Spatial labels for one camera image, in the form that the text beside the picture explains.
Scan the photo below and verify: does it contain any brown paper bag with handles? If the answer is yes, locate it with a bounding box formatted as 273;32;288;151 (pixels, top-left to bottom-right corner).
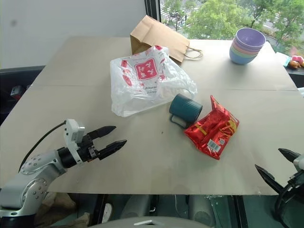
129;15;204;64

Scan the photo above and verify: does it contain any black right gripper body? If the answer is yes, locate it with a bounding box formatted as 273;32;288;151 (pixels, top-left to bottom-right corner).
284;174;304;199

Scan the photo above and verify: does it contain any black window frame post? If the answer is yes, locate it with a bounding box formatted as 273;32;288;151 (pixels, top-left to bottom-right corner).
144;0;162;24

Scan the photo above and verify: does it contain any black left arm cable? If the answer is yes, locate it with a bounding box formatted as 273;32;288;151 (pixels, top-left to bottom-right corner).
18;120;67;174

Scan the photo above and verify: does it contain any pale grey rounded robot body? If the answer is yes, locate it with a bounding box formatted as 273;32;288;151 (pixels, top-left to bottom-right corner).
89;215;214;228

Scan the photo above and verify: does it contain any grey rounded shape under table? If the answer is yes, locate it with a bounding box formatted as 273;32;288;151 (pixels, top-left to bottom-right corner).
189;194;217;223

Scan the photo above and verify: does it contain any pink bowl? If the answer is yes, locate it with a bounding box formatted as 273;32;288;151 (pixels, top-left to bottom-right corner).
231;39;264;53

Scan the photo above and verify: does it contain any red snack packet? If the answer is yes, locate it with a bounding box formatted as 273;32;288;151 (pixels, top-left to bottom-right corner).
184;95;240;162

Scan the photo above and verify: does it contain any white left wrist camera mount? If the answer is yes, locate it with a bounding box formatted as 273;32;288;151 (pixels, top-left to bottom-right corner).
62;118;86;165

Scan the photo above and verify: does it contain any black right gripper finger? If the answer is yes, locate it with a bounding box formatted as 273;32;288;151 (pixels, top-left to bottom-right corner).
255;164;285;196
278;148;302;170

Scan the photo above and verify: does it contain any dark teal ribbed mug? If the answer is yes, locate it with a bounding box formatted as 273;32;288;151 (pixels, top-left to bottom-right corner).
168;93;203;130

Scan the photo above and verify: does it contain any white plastic bag red print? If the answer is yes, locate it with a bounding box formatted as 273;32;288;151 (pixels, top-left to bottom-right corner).
109;45;198;118

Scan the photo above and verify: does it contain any blue bowl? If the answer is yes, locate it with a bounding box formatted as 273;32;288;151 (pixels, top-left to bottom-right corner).
229;48;259;65

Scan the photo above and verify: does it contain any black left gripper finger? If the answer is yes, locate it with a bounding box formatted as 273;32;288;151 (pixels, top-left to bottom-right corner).
95;139;128;161
88;125;117;141

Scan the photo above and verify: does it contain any crumpled brown paper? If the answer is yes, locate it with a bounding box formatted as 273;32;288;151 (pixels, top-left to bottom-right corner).
35;192;93;227

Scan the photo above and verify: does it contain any purple bowl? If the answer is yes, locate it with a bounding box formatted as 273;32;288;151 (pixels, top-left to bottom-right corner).
234;27;266;49

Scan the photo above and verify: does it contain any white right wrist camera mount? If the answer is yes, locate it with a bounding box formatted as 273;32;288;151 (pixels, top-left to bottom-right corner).
293;153;304;172

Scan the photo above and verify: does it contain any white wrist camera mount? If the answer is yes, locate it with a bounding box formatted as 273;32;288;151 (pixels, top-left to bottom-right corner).
62;118;86;165
293;153;304;172

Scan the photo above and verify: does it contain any pink and orange plush toy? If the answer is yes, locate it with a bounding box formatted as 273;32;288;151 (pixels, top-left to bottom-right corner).
286;55;304;70

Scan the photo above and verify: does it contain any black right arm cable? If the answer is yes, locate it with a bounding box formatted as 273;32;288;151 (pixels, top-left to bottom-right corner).
275;186;294;223

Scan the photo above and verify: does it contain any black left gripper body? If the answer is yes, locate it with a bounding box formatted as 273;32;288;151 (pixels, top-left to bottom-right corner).
77;132;101;163

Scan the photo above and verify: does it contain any green bowl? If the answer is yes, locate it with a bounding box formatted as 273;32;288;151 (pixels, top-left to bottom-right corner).
229;44;262;57

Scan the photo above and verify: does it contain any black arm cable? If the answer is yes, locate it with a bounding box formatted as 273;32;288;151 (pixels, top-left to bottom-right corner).
18;120;67;174
275;186;294;223

